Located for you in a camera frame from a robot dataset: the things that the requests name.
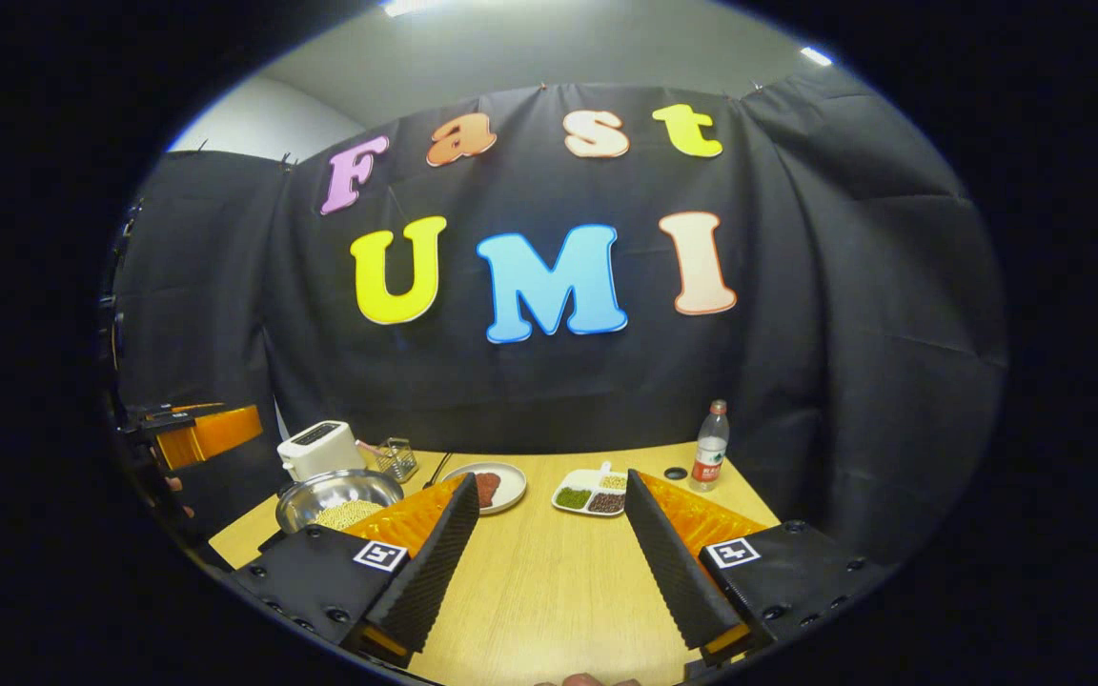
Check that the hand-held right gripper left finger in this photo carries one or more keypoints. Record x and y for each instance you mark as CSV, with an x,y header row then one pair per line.
x,y
435,562

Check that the white round plate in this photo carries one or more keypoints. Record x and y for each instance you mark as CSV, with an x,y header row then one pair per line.
x,y
511,486

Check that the clear plastic water bottle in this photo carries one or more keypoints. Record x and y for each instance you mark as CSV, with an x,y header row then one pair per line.
x,y
709,457

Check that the brown meat slice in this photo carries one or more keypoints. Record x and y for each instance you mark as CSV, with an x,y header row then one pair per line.
x,y
488,488

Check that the green mung beans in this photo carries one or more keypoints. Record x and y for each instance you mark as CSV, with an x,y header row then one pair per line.
x,y
574,497

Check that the white toaster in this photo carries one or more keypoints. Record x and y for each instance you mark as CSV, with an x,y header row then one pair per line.
x,y
320,448

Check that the small ceiling light panel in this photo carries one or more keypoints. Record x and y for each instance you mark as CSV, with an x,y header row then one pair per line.
x,y
816,56

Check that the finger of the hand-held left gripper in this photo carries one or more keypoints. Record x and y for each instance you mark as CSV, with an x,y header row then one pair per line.
x,y
189,409
215,433

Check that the pile of soybeans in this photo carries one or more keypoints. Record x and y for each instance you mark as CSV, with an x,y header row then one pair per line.
x,y
344,516

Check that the dark red beans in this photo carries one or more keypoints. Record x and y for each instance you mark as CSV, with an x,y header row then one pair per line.
x,y
606,502

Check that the small yellow bean portion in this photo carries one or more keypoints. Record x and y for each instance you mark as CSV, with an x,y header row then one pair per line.
x,y
613,482

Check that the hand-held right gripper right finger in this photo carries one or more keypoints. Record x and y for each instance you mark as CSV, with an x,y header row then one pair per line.
x,y
668,562

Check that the white divided dish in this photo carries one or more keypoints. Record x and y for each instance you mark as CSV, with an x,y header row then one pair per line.
x,y
579,479

